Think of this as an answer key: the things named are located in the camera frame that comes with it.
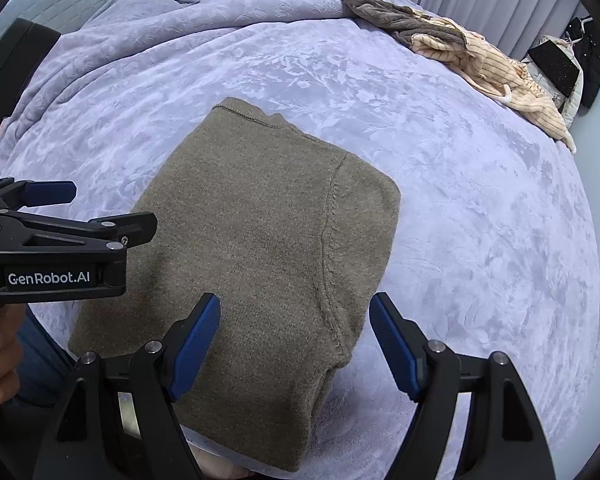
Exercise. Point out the grey-brown fleece garment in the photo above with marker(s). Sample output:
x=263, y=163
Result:
x=395, y=17

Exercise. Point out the olive knit sweater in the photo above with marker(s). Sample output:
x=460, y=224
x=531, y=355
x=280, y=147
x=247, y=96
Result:
x=260, y=210

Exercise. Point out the person's blue jeans leg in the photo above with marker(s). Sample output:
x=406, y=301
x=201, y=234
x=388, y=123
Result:
x=40, y=360

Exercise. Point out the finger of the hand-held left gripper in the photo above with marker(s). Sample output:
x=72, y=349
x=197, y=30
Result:
x=50, y=192
x=130, y=225

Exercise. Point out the black speckled bag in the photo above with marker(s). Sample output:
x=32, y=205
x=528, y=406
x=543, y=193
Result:
x=555, y=62

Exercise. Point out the person's left hand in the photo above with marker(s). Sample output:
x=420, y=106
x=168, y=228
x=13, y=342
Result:
x=0, y=360

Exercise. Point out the white puffer jacket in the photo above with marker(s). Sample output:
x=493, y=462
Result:
x=575, y=102

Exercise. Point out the cream striped fleece garment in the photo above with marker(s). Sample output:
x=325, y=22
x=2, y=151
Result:
x=490, y=60

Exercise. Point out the lavender plush blanket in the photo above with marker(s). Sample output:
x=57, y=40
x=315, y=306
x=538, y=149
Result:
x=480, y=210

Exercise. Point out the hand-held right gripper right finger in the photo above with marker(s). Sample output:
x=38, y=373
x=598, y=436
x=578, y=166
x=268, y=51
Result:
x=395, y=350

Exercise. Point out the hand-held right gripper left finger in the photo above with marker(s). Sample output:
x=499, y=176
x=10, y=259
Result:
x=192, y=350

